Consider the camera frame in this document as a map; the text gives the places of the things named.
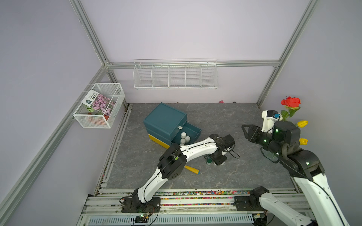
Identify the teal drawer cabinet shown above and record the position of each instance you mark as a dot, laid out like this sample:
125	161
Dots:
164	122

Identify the glass vase with flowers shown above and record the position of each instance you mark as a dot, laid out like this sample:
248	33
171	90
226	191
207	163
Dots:
292	105

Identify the purple flower seed packet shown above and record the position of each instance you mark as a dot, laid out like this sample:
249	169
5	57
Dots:
98	104

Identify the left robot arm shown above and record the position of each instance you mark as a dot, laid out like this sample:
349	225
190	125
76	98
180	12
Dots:
170	166

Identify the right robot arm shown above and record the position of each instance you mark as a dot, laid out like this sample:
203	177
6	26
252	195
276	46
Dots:
307	171

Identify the small white wire basket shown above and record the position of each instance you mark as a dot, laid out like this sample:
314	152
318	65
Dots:
92	121

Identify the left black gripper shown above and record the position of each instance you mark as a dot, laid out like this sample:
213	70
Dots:
219	162

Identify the teal drawer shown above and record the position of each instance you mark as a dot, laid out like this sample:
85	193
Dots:
191	131

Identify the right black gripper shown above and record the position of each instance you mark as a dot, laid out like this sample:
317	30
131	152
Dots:
255	131

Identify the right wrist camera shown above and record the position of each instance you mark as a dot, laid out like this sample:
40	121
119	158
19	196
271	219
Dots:
269	118

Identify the long white wire basket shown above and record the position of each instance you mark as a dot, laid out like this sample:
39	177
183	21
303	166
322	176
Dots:
175	74

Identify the colourful pebble tray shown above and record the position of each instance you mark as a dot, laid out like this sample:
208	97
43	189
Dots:
199	197

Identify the green toy shovel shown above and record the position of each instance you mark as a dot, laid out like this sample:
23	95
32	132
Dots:
194	170

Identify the dark green paint can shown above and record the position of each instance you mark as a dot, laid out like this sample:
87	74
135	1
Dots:
209	161

